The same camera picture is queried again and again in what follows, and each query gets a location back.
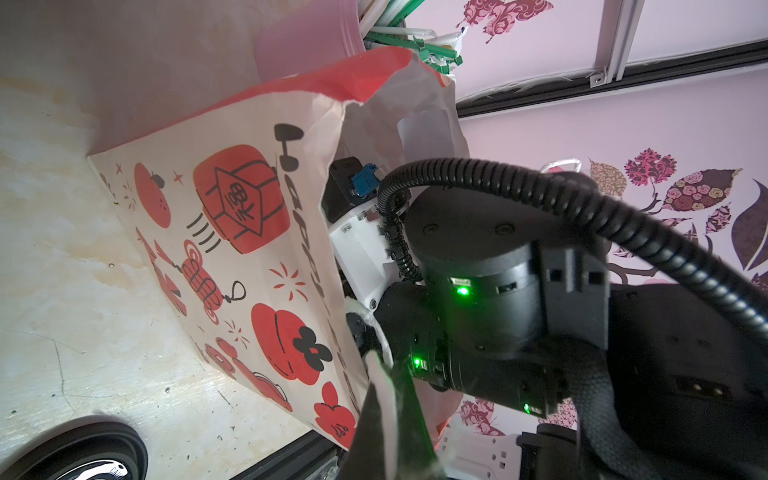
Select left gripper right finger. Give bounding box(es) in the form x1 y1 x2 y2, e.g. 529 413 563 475
395 368 447 480

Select aluminium crossbar back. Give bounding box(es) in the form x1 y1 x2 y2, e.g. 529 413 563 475
589 0 645 88

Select black corrugated cable hose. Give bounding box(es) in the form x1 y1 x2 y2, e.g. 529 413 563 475
376 157 768 349

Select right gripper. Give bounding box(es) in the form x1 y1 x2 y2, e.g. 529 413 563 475
347 186 609 417

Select black coffee cup lid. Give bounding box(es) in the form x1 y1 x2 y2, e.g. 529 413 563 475
1 417 149 479

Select red white paper gift bag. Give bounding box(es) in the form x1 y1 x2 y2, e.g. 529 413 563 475
88 47 468 448

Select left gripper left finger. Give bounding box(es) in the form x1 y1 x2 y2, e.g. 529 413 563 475
336 384 384 480

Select pink cup of straws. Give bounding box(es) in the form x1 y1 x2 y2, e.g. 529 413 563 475
254 0 465 82

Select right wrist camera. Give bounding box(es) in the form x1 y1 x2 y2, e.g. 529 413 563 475
321 157 382 224

